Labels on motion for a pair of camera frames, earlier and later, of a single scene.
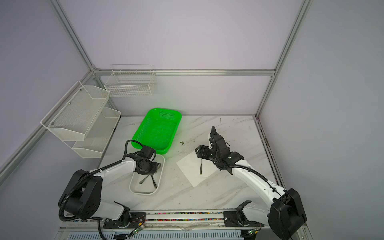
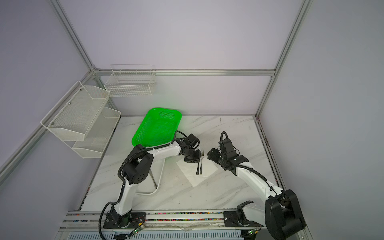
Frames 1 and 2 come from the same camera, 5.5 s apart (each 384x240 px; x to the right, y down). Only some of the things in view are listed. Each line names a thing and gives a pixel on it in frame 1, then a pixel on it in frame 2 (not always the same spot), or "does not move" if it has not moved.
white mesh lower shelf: (98, 134) does not move
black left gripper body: (150, 168) → (192, 156)
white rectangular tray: (147, 184) does not move
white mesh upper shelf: (72, 116) does not move
